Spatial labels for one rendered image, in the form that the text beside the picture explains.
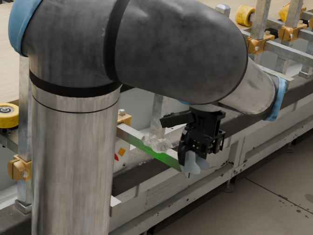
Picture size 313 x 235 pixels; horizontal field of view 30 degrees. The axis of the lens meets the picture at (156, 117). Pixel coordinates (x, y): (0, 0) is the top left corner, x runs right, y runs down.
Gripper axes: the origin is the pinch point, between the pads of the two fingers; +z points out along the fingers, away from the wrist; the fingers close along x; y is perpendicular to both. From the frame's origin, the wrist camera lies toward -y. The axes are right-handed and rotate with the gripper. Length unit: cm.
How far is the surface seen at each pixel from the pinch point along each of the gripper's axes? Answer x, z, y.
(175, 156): -0.7, -3.3, -3.6
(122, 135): -1.6, -1.5, -21.4
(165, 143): 1.2, -4.2, -8.6
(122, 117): 2.0, -4.4, -25.2
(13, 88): -15, -7, -52
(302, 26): 101, -14, -24
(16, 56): 0, -8, -70
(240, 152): 115, 59, -47
